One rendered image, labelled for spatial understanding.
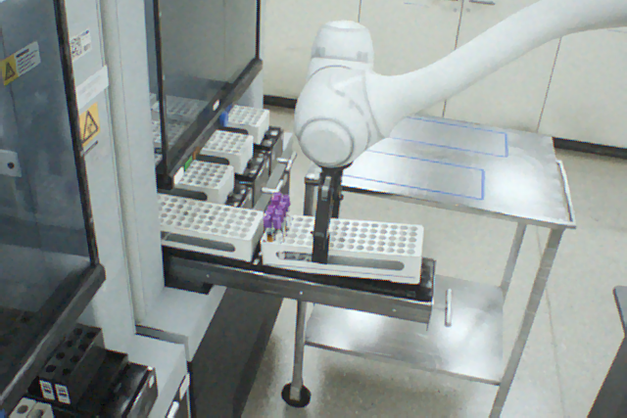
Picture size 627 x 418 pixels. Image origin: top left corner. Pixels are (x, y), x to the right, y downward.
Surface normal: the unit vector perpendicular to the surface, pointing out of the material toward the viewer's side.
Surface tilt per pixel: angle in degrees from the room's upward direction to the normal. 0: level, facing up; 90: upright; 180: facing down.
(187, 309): 0
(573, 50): 90
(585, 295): 0
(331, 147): 94
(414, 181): 0
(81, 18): 90
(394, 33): 90
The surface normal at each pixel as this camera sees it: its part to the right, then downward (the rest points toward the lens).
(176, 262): -0.20, 0.50
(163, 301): 0.07, -0.85
